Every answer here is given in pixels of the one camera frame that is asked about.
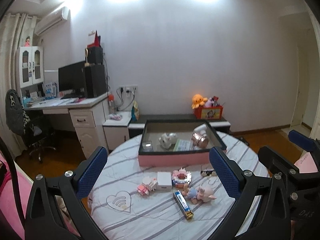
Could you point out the black hair clip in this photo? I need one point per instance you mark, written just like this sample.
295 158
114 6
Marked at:
208 173

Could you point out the snack bag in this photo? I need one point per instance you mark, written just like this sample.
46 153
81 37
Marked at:
135 111

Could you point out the white power adapter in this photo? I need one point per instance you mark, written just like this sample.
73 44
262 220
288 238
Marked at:
164 181

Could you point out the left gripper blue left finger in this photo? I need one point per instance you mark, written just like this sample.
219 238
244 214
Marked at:
43 218

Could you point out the green white paper booklet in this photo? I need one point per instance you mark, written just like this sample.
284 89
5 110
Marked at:
183 145

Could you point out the white astronaut figure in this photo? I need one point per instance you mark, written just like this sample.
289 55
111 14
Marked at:
166 140

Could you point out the wall power outlet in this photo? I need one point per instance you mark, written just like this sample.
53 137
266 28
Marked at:
129 88

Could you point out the white desk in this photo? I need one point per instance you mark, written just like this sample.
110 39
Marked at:
87 117

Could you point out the small pink brick figure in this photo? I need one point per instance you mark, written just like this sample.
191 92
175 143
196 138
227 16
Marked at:
148 184

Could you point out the white air conditioner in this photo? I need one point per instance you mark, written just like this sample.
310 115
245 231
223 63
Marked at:
51 20

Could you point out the blue narrow carton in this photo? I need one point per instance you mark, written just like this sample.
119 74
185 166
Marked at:
184 207

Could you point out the black computer tower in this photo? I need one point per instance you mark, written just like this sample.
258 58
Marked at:
94 80

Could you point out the orange octopus plush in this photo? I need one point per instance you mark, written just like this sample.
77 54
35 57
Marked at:
197 101

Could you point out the black office chair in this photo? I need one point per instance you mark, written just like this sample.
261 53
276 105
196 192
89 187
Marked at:
35 133

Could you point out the pink black storage box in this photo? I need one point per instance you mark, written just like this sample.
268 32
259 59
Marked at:
161 157

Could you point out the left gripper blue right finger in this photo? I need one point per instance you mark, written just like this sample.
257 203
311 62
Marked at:
272 217

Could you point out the black computer monitor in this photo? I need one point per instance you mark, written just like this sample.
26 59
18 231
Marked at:
71 78

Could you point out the doll on cabinet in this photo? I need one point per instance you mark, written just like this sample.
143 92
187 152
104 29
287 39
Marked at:
27 42

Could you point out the black speaker box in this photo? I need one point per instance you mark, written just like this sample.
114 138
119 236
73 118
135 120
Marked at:
95 55

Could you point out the pink brick donut model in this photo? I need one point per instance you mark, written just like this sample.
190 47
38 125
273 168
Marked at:
181 177

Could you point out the red toy box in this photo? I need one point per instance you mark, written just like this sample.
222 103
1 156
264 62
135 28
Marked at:
209 113

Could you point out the white hutch cabinet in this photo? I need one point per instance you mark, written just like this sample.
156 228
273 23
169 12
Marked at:
29 66

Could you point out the red cap bottle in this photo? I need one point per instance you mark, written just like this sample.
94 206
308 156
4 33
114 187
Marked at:
112 104

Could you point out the beige curtain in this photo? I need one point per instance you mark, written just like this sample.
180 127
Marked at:
15 28

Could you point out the striped white tablecloth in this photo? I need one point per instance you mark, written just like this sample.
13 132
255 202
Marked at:
122 213

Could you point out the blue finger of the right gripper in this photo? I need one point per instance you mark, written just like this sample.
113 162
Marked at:
307 144

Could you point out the white small side cabinet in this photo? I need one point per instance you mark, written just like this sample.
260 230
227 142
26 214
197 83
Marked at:
116 129

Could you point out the teal clear plastic package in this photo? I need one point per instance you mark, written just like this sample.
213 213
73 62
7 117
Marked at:
147 146

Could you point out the pink pig doll figure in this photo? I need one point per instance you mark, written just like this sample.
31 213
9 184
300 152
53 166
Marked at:
200 194

